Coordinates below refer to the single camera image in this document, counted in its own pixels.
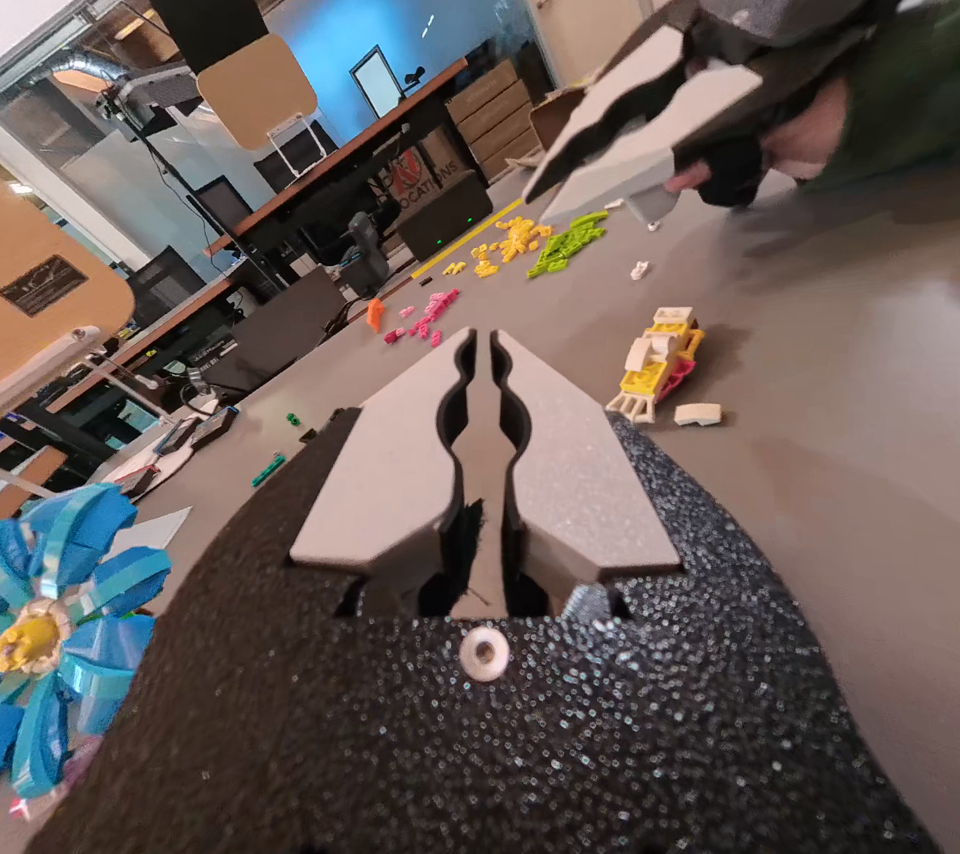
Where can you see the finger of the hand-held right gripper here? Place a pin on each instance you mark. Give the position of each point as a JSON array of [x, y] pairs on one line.
[[645, 156], [600, 100]]

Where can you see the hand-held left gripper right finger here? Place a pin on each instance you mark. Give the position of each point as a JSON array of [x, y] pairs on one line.
[[577, 471]]

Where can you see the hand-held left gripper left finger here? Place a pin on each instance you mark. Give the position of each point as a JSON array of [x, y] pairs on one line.
[[390, 464]]

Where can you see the yellow white pink lego model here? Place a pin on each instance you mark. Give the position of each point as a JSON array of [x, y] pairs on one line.
[[660, 362]]

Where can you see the small white lego piece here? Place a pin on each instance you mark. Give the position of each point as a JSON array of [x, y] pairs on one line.
[[639, 270]]

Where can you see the pile of green lego pieces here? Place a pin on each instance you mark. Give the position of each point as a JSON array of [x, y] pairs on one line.
[[566, 246]]

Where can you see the long green lego piece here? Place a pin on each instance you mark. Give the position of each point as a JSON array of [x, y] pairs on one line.
[[268, 470]]

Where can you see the white curved lego piece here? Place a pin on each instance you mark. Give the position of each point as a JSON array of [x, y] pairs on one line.
[[697, 414]]

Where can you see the orange lego piece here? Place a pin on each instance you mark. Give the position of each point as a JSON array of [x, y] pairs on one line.
[[375, 314]]

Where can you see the pile of pink lego pieces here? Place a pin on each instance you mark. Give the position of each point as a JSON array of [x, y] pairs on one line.
[[431, 317]]

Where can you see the pile of yellow lego pieces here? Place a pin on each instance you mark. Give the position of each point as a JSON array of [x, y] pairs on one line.
[[517, 242]]

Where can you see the blue lego flower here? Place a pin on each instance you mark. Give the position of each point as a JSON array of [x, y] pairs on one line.
[[67, 614]]

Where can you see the person's right hand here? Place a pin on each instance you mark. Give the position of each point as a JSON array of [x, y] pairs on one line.
[[810, 133]]

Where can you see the open cardboard box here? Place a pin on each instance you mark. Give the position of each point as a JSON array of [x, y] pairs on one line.
[[559, 115]]

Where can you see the stack of cardboard boxes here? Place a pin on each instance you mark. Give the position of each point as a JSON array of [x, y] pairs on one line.
[[491, 115]]

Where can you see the yellow tape strip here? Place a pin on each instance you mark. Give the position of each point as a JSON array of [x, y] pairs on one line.
[[465, 238]]

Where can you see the black handheld device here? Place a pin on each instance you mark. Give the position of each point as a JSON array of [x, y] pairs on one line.
[[199, 428]]

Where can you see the black box with green lights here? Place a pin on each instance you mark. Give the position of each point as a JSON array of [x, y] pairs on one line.
[[442, 216]]

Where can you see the dark grey device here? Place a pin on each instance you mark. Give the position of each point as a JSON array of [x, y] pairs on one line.
[[367, 253]]

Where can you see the framed white panel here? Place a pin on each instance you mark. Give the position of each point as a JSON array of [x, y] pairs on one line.
[[375, 81]]

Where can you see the white paper sheet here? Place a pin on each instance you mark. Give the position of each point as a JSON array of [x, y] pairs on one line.
[[161, 527]]

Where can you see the long wooden desk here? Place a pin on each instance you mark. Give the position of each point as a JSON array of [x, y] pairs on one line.
[[337, 163]]

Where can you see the tan rounded board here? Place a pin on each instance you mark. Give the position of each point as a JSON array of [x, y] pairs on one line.
[[259, 92]]

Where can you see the black square panel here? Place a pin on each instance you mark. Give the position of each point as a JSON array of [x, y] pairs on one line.
[[206, 6]]

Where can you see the white metal frame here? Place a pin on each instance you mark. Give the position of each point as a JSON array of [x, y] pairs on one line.
[[296, 145]]

